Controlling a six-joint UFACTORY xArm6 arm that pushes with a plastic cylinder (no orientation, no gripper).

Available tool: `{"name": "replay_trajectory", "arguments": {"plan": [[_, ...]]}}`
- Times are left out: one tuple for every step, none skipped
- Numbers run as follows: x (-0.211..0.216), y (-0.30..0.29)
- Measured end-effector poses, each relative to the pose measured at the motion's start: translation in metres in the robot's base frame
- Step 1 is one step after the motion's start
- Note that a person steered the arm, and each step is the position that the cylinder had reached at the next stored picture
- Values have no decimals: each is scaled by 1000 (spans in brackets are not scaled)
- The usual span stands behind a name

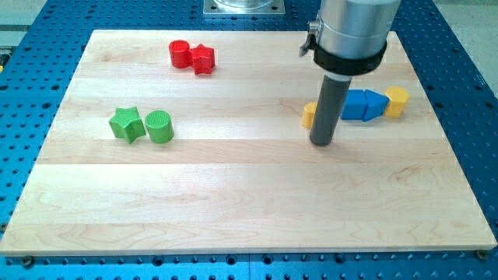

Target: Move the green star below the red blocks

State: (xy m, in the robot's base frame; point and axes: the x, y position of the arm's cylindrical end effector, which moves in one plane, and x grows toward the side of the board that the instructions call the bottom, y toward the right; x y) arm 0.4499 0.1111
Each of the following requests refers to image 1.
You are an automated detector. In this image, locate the green star block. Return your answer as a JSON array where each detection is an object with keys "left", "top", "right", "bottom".
[{"left": 108, "top": 107, "right": 146, "bottom": 144}]

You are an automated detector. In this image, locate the red star block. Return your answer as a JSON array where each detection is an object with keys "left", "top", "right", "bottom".
[{"left": 189, "top": 44, "right": 216, "bottom": 75}]

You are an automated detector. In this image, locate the yellow block behind rod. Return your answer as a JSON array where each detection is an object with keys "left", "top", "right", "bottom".
[{"left": 301, "top": 101, "right": 317, "bottom": 128}]

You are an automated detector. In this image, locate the light wooden board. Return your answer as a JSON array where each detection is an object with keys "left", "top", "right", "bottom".
[{"left": 1, "top": 30, "right": 496, "bottom": 256}]

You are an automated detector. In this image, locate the green cylinder block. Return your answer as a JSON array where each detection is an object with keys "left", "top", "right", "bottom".
[{"left": 146, "top": 110, "right": 174, "bottom": 144}]

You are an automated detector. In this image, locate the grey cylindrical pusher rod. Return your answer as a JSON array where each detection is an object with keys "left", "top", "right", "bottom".
[{"left": 310, "top": 72, "right": 352, "bottom": 146}]

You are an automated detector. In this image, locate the red cylinder block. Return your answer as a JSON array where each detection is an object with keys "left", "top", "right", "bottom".
[{"left": 168, "top": 40, "right": 192, "bottom": 68}]

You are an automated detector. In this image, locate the blue cube block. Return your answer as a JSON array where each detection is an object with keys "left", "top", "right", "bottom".
[{"left": 341, "top": 89, "right": 367, "bottom": 120}]

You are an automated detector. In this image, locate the blue triangular block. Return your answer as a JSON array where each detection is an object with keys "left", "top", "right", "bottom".
[{"left": 362, "top": 89, "right": 389, "bottom": 122}]

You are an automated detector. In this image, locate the yellow hexagon block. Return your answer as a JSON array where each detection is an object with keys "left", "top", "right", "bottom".
[{"left": 384, "top": 86, "right": 410, "bottom": 118}]

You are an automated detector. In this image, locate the black clamp ring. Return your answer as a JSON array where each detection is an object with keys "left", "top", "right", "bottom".
[{"left": 312, "top": 40, "right": 388, "bottom": 77}]

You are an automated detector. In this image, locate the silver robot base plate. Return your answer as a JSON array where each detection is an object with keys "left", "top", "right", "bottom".
[{"left": 203, "top": 0, "right": 286, "bottom": 15}]

